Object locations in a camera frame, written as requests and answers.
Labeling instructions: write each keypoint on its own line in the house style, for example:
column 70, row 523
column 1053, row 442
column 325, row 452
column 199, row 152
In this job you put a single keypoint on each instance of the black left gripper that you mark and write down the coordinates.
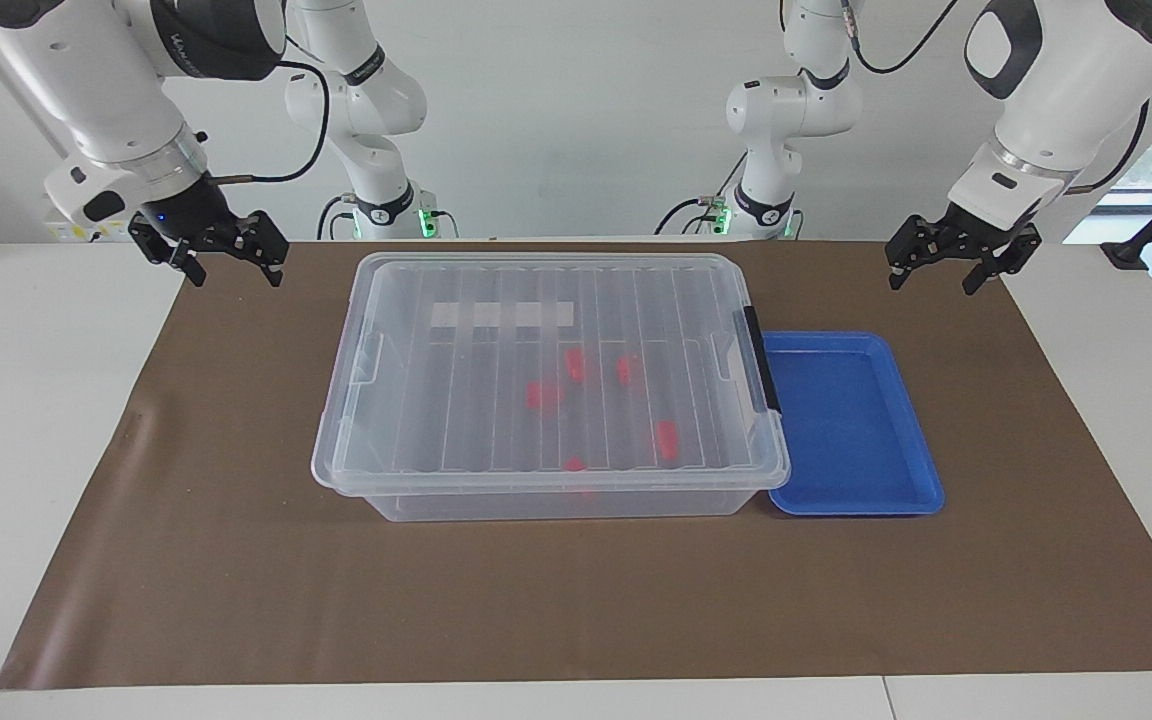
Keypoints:
column 976, row 243

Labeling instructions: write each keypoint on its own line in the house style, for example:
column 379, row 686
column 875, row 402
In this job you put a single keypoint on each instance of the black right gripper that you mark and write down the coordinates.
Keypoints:
column 201, row 228

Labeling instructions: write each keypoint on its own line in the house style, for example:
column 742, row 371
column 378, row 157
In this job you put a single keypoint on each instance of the clear ribbed plastic lid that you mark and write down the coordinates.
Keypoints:
column 476, row 430

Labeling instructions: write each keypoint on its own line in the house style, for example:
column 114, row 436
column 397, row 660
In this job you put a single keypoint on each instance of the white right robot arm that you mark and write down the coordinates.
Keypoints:
column 86, row 80

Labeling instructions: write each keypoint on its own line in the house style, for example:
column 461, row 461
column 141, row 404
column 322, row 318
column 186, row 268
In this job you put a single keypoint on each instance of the blue plastic tray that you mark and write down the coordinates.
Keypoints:
column 846, row 430

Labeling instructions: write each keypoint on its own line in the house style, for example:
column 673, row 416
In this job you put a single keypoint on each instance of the clear plastic storage box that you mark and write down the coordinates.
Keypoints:
column 536, row 506

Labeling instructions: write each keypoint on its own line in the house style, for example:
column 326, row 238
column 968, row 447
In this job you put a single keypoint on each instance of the brown table mat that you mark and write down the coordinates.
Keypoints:
column 236, row 600

